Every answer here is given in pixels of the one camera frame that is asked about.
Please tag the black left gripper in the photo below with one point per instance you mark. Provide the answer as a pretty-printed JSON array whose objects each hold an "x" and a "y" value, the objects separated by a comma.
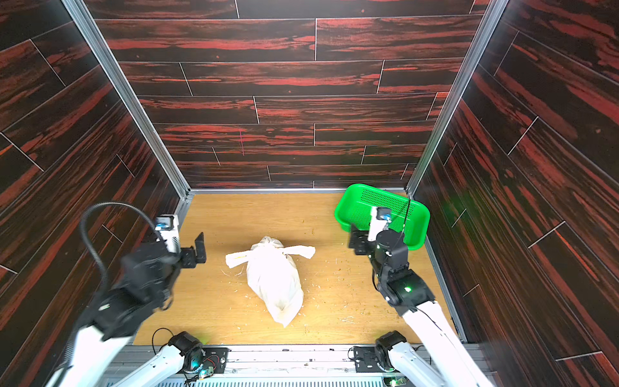
[{"x": 190, "y": 252}]

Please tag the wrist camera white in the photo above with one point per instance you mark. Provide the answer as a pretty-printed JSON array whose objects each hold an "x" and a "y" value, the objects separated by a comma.
[
  {"x": 381, "y": 218},
  {"x": 168, "y": 227}
]

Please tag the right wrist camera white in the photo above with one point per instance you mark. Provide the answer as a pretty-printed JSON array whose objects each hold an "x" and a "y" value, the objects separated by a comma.
[{"x": 381, "y": 218}]

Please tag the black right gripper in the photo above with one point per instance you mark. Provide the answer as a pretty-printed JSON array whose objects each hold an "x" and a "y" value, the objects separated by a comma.
[{"x": 361, "y": 240}]

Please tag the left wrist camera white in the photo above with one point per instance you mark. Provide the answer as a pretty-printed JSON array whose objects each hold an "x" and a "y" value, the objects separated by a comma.
[{"x": 168, "y": 227}]

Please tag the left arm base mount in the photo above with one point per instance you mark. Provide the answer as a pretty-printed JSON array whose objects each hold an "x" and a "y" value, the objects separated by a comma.
[{"x": 199, "y": 361}]

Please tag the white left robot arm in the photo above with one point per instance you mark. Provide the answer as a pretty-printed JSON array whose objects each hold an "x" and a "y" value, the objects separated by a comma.
[{"x": 146, "y": 284}]

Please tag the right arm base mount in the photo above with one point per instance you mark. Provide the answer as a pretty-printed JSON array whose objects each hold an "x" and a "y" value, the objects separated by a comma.
[{"x": 397, "y": 360}]

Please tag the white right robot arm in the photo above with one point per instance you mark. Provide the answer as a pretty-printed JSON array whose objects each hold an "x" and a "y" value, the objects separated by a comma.
[{"x": 450, "y": 364}]

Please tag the white plastic bag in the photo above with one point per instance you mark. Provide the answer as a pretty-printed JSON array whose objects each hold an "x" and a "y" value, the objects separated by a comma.
[{"x": 273, "y": 275}]

